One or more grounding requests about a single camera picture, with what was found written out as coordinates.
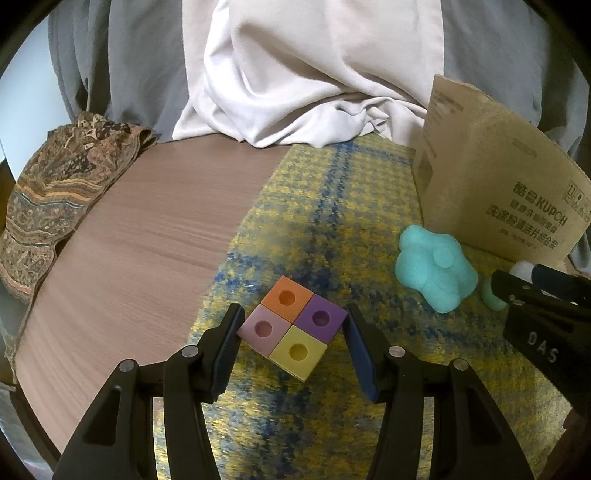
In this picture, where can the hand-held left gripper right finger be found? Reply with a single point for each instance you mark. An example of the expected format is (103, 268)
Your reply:
(362, 355)

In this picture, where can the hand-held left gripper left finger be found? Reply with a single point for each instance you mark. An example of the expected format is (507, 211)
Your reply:
(226, 353)

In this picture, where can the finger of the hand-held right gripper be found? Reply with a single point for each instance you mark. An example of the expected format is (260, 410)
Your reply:
(561, 279)
(512, 288)

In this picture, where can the white plush toy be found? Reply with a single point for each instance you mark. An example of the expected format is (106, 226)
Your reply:
(521, 269)

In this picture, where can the four-colour cube block toy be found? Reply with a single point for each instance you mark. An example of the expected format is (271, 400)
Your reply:
(295, 323)

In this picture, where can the green foam toy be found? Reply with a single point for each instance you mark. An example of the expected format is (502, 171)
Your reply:
(488, 295)

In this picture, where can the teal flower foam toy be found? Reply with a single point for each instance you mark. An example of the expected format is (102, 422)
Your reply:
(434, 267)

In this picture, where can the brown cardboard box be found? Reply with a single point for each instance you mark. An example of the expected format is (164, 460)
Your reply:
(485, 175)

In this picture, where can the yellow blue woven mat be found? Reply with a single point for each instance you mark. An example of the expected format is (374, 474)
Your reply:
(323, 221)

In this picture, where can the brown patterned scarf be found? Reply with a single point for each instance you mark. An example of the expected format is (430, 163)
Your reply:
(60, 184)

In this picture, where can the white curtain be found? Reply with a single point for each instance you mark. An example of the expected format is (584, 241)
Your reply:
(300, 78)

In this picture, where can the grey curtain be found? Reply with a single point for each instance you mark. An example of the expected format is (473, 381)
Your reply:
(138, 64)

